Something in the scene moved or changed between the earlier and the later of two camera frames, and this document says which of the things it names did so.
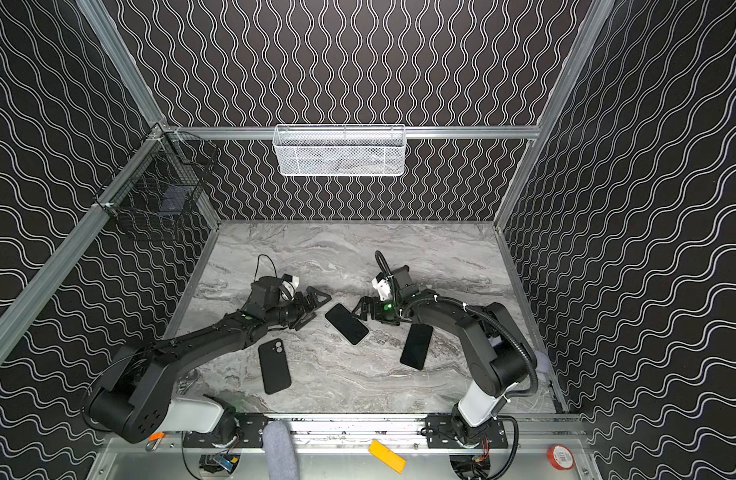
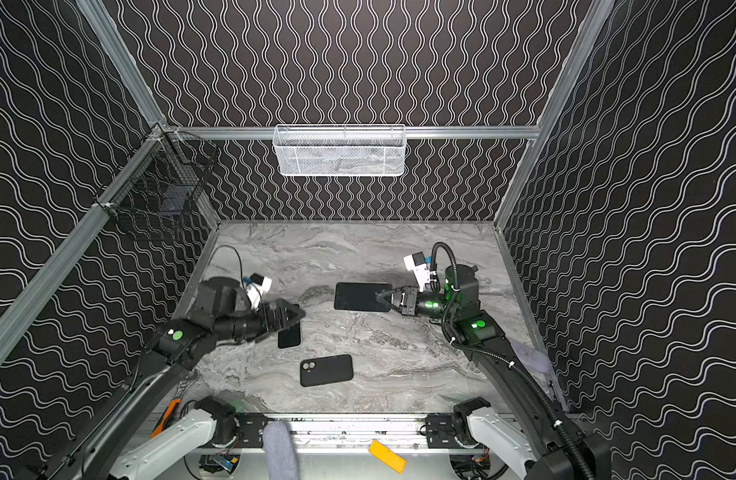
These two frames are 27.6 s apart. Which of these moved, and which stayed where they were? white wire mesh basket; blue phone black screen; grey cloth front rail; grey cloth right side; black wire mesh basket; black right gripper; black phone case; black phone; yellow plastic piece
Moved: blue phone black screen; black phone case; black phone; black right gripper
Stayed: black wire mesh basket; grey cloth front rail; white wire mesh basket; grey cloth right side; yellow plastic piece
